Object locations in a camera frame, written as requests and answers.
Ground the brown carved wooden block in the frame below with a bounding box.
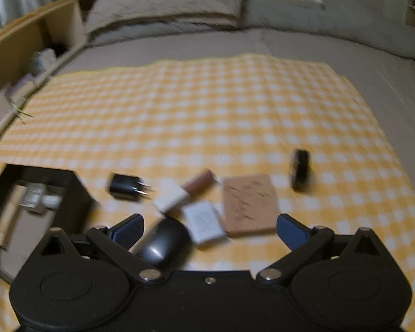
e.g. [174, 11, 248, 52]
[222, 174, 279, 236]

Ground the black cardboard box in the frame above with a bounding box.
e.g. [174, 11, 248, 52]
[0, 164, 95, 284]

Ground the black round puck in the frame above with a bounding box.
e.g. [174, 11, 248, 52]
[289, 149, 310, 193]

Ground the black oval case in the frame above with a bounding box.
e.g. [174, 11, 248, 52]
[133, 217, 193, 272]

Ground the grey plastic housing part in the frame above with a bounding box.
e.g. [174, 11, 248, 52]
[20, 183, 62, 214]

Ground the grey duvet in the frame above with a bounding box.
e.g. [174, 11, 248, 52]
[86, 0, 415, 67]

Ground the black power plug adapter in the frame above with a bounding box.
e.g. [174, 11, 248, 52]
[108, 173, 152, 202]

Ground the wooden shelf unit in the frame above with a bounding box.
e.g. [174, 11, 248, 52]
[0, 0, 96, 136]

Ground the tissue box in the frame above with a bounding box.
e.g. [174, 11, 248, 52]
[27, 48, 57, 76]

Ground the green cable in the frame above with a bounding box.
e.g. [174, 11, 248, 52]
[8, 98, 35, 119]

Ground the beige textured pillow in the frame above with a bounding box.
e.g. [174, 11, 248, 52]
[85, 0, 241, 35]

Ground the purple notebook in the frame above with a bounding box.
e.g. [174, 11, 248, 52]
[0, 73, 35, 99]

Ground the yellow checkered mat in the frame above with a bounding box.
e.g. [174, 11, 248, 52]
[0, 54, 415, 331]

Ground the white small box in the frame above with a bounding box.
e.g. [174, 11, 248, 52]
[182, 201, 225, 245]

